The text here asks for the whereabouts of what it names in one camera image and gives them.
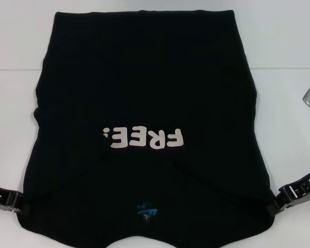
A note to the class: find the black t-shirt with FREE print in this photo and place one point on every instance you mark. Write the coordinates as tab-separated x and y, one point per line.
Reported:
144	77

